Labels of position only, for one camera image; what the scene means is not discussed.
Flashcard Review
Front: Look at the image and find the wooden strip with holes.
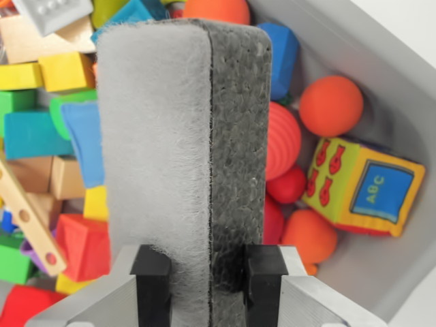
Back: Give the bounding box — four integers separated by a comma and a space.
0, 149, 67, 277

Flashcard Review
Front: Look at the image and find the dark blue soft cube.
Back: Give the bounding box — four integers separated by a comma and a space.
255, 22, 300, 102

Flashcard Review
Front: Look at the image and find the bright green wooden cube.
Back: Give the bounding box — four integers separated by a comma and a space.
0, 234, 37, 285

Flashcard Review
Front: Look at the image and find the yellow wooden block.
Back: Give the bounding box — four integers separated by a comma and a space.
82, 185, 110, 222
54, 272, 98, 296
37, 51, 98, 93
0, 61, 44, 92

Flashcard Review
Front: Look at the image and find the purple plastic piece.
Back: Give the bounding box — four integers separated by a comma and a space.
19, 238, 48, 273

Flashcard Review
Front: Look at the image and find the green plastic pear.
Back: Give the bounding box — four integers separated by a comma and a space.
91, 0, 132, 30

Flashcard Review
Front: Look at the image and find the blue fabric beanbag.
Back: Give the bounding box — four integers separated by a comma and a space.
60, 101, 106, 189

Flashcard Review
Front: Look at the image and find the large natural wooden block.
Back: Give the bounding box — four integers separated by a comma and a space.
0, 15, 98, 65

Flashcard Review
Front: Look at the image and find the green wooden block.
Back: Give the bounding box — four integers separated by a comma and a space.
0, 89, 50, 136

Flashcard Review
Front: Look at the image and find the grey felt black foam eraser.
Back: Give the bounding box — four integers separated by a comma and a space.
96, 18, 274, 327

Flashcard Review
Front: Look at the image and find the red plastic apple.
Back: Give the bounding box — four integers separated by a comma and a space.
264, 193, 285, 245

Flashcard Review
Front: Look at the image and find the teal wooden block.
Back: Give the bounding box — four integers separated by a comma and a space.
3, 109, 78, 161

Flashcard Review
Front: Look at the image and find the red ribbed rubber ball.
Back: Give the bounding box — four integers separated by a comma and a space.
265, 101, 303, 181

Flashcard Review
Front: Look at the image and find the grey plastic bin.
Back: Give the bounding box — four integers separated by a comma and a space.
0, 0, 436, 327

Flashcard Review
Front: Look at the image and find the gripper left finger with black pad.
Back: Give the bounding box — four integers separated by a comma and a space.
25, 244, 173, 327

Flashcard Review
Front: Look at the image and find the orange smooth ball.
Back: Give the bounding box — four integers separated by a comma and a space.
182, 0, 251, 27
298, 75, 364, 139

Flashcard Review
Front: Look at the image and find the white rubber dotted cube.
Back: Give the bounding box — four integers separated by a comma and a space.
12, 0, 93, 37

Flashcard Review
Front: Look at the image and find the small orange plastic fruit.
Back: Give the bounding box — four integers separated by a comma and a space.
281, 208, 339, 276

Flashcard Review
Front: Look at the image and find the small red plastic fruit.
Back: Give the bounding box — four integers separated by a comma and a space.
265, 165, 307, 205

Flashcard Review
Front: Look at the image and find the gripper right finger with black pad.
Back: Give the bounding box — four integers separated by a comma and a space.
243, 244, 348, 327

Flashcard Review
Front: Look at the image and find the green wooden cylinder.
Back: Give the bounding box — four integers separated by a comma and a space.
49, 90, 99, 140

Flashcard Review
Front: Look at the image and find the yellow fabric fish print cube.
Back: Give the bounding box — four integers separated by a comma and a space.
301, 136, 426, 238

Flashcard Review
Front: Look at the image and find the red soft toy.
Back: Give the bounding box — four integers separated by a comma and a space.
0, 284, 67, 327

